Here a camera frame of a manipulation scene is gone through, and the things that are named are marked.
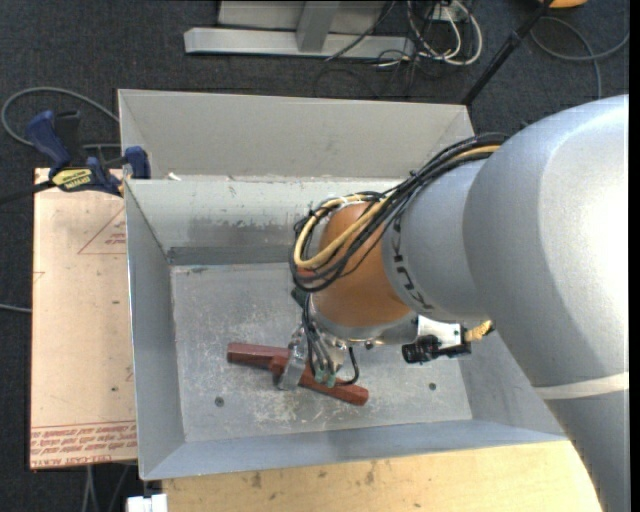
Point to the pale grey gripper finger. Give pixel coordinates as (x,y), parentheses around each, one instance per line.
(292,372)

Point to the brown cardboard board, red print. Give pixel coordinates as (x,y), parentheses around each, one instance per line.
(80,320)

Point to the grey metal bin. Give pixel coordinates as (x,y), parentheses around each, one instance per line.
(225,320)

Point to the red-brown flat block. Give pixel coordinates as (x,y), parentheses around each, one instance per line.
(250,353)
(350,392)

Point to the black cylinder on white bracket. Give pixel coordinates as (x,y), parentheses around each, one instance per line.
(422,349)

